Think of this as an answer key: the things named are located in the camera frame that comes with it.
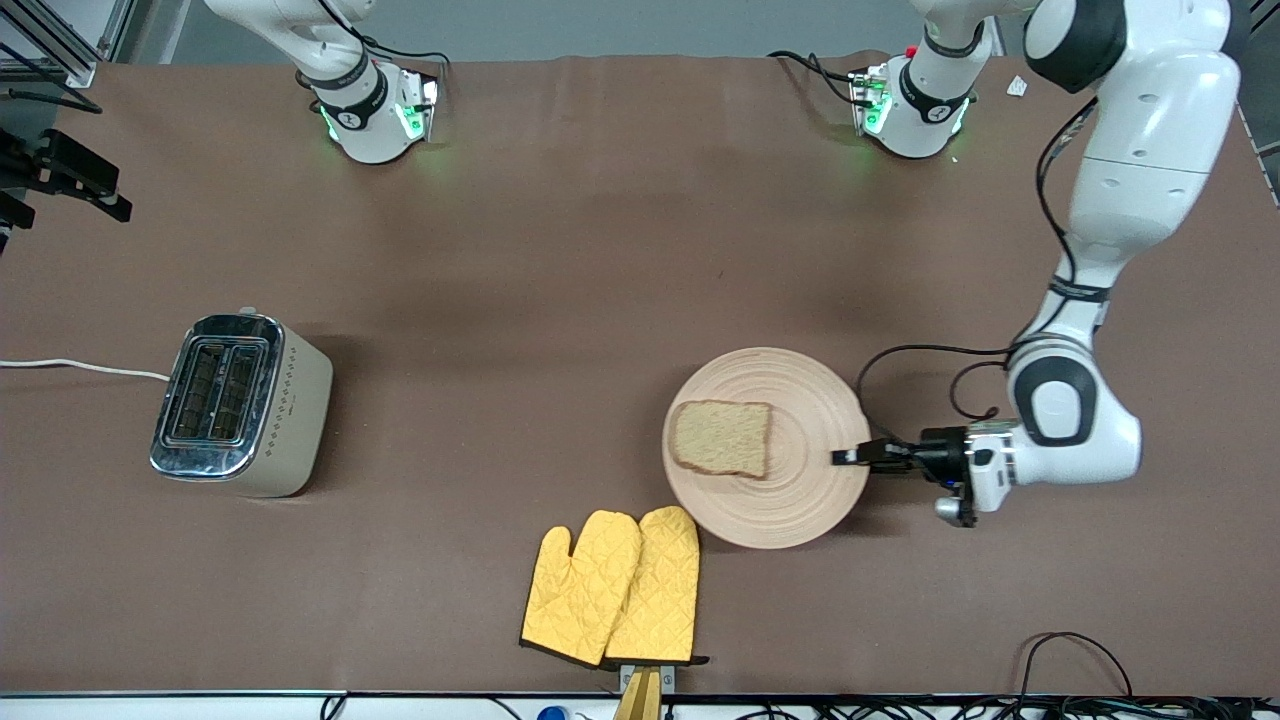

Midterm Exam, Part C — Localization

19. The black right base cable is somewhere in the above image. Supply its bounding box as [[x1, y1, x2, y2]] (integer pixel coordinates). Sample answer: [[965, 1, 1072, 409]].
[[355, 35, 451, 69]]

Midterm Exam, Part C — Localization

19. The slice of brown-crust bread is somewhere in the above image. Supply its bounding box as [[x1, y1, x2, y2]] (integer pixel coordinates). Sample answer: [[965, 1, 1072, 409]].
[[669, 400, 772, 480]]

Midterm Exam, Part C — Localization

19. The yellow quilted oven mitt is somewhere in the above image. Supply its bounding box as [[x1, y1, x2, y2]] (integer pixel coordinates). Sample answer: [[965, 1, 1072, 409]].
[[605, 505, 709, 669], [520, 510, 643, 669]]

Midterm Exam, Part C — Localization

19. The black looped cable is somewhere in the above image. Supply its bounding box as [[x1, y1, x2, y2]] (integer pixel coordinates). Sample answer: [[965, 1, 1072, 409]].
[[1018, 631, 1134, 698]]

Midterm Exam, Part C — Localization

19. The white toaster power cable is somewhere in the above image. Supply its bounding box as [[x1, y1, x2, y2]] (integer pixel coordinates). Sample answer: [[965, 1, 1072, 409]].
[[0, 358, 171, 382]]

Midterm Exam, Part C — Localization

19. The black base cable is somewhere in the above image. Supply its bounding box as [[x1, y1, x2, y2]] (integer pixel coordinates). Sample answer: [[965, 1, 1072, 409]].
[[768, 50, 861, 106], [355, 35, 451, 69]]

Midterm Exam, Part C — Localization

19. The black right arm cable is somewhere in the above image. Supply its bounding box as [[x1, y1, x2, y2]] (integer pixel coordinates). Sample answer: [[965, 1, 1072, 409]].
[[0, 40, 103, 113]]

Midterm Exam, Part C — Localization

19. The black cable bundle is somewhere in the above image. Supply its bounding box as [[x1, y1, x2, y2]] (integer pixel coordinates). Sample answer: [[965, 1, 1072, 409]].
[[700, 695, 1280, 720]]

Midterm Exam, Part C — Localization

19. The black left base cable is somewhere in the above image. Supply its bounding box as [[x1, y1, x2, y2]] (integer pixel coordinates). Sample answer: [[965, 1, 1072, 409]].
[[768, 50, 861, 106]]

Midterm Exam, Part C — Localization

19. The aluminium frame profile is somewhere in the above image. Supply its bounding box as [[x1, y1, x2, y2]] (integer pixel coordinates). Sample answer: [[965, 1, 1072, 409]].
[[0, 0, 136, 89]]

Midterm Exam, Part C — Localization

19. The wooden clamp with metal bracket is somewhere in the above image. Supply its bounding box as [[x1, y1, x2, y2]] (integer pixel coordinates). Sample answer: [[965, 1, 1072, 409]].
[[612, 663, 677, 720]]

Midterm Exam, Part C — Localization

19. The brown table cover sheet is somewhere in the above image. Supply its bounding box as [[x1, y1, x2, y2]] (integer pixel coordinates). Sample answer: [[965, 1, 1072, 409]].
[[0, 50, 1280, 698]]

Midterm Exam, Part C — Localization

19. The round wooden plate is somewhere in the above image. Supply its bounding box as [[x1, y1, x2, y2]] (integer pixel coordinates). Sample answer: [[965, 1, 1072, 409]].
[[661, 347, 871, 550]]

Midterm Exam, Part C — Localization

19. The beige and chrome toaster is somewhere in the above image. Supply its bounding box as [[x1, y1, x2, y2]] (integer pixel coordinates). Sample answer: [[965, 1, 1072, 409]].
[[150, 308, 334, 498]]

